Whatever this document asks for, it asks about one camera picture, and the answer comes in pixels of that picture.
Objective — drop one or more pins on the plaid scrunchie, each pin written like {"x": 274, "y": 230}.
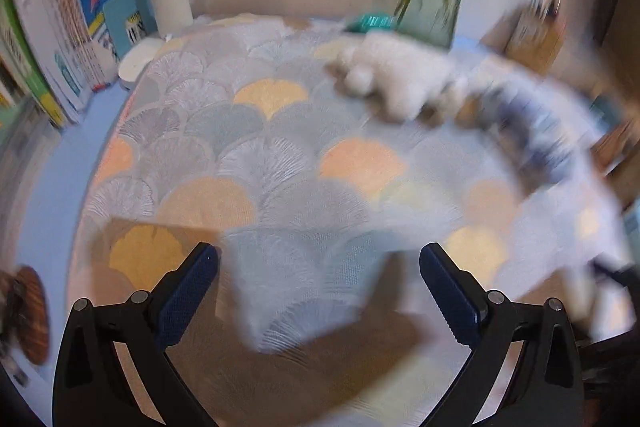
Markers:
{"x": 525, "y": 132}

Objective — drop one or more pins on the cream fluffy plush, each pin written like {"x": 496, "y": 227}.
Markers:
{"x": 395, "y": 77}

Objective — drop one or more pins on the fan-patterned table mat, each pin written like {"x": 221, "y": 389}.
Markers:
{"x": 280, "y": 187}

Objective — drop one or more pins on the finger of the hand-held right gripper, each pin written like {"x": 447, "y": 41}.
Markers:
{"x": 619, "y": 273}

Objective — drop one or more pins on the round wooden disc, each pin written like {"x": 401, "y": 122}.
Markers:
{"x": 30, "y": 317}

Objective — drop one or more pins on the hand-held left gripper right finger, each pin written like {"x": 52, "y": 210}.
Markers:
{"x": 450, "y": 294}

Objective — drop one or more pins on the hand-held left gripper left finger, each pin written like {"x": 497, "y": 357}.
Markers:
{"x": 187, "y": 294}

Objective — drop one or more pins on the row of upright books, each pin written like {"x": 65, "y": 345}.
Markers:
{"x": 75, "y": 22}

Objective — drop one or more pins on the wooden pen holder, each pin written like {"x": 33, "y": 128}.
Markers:
{"x": 537, "y": 37}

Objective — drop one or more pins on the white round disc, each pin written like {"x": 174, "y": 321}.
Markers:
{"x": 140, "y": 62}

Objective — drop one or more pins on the teal small item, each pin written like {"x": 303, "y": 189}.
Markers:
{"x": 371, "y": 22}

